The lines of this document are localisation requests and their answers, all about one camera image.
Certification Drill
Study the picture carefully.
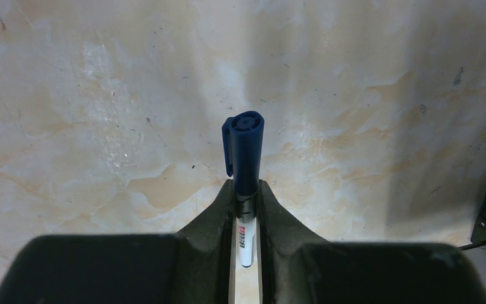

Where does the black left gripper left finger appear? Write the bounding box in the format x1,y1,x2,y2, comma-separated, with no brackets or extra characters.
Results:
0,180,235,303

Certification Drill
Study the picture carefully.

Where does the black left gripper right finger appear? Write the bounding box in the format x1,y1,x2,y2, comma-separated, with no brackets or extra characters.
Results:
258,181,486,303

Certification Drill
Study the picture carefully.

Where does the blue capped whiteboard marker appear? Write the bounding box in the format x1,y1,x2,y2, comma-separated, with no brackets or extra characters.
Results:
221,111,265,268

